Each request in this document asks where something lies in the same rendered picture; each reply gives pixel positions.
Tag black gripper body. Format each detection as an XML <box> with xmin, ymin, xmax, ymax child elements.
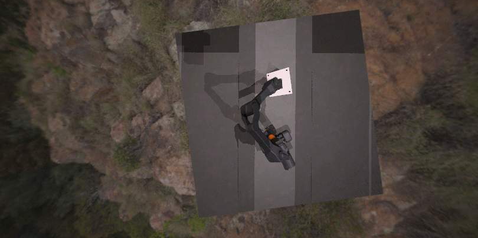
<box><xmin>260</xmin><ymin>130</ymin><xmax>292</xmax><ymax>153</ymax></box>

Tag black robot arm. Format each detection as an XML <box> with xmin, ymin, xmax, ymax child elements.
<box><xmin>240</xmin><ymin>77</ymin><xmax>295</xmax><ymax>170</ymax></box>

